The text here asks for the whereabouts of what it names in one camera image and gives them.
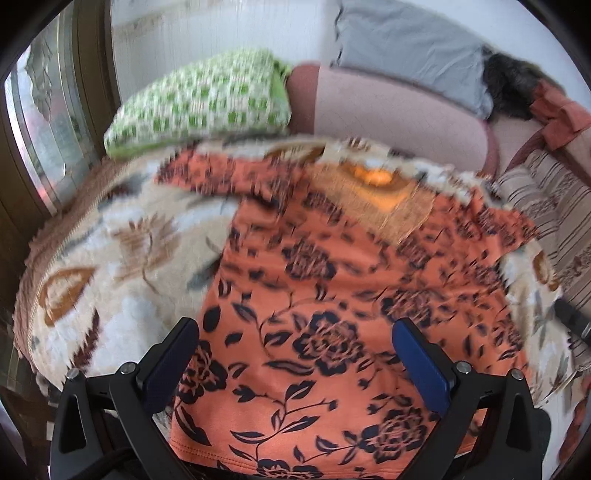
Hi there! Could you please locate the striped beige cushion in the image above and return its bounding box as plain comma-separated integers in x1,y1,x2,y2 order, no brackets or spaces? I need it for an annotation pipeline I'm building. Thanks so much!
496,149,591,319

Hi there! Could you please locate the green white checkered pillow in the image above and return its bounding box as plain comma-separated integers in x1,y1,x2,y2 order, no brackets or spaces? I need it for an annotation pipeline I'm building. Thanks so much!
103,48,293,159

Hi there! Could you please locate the grey pillow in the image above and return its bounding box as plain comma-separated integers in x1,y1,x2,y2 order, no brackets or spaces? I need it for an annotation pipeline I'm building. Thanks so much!
335,1,494,120

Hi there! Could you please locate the pink quilted bolster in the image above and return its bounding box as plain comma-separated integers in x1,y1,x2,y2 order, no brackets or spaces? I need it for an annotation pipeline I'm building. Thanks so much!
287,63,499,176

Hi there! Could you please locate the beige leaf print blanket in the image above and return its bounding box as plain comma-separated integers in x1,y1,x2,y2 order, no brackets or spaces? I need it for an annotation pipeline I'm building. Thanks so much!
14,135,578,406

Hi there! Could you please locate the orange black floral garment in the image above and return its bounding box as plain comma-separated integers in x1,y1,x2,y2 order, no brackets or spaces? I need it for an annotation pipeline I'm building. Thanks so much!
156,151,535,479

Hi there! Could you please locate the brown wooden window frame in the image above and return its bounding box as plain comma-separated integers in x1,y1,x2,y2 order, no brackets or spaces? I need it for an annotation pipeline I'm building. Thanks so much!
1,1,120,357

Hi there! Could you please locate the dark furry cloth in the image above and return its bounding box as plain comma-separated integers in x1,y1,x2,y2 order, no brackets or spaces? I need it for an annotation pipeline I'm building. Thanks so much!
482,46,565,121

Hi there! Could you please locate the orange red cloth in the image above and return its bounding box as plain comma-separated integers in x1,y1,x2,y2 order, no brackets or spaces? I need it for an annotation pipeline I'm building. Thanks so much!
530,80,591,150

